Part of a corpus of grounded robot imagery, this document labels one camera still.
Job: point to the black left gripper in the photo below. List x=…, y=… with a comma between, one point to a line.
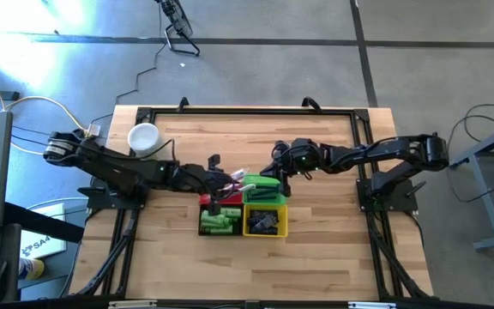
x=210, y=180

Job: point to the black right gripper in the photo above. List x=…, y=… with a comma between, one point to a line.
x=305, y=159

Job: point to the blue disposable razor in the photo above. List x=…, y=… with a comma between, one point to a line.
x=264, y=198
x=264, y=188
x=265, y=193

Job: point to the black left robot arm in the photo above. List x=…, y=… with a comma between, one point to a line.
x=122, y=167

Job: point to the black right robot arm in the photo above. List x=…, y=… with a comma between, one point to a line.
x=384, y=150

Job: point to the green plastic basket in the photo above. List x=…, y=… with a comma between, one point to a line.
x=268, y=181

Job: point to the red plastic basket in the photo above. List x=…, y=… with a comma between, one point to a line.
x=232, y=199

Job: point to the black plastic basket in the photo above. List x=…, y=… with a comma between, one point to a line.
x=202, y=232

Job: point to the yellow plastic basket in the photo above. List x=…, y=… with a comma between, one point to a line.
x=284, y=221

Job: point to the green wipes canister white lid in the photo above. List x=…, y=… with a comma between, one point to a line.
x=144, y=137

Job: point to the black rig crossbar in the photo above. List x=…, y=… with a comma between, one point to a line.
x=298, y=306

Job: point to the grey power box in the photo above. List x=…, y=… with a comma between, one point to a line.
x=95, y=129

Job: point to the black desk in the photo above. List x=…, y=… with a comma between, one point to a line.
x=45, y=224

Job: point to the black floor fan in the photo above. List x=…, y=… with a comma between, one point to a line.
x=182, y=23

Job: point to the white printed box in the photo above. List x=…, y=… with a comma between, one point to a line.
x=41, y=249

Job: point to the yellow and blue pouch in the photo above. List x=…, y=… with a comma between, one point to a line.
x=32, y=269

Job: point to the black aluminium table frame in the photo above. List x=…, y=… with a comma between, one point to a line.
x=251, y=111

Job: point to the black frame clamp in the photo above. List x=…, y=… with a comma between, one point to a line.
x=313, y=104
x=182, y=104

